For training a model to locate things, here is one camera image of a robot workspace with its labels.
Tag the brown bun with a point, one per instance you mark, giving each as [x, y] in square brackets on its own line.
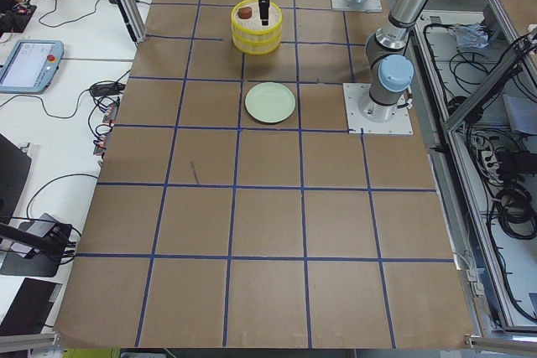
[244, 13]

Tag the yellow steamer layer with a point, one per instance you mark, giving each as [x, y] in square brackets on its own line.
[256, 45]
[252, 27]

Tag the light green plate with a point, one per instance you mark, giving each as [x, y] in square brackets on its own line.
[270, 102]

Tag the black power adapter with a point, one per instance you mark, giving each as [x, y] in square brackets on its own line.
[106, 89]

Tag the white cloth bundle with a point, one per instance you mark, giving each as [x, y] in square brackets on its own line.
[470, 36]

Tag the teach pendant tablet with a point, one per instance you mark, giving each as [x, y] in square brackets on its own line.
[31, 66]

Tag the black camera stand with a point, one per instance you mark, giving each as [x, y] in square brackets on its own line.
[54, 244]

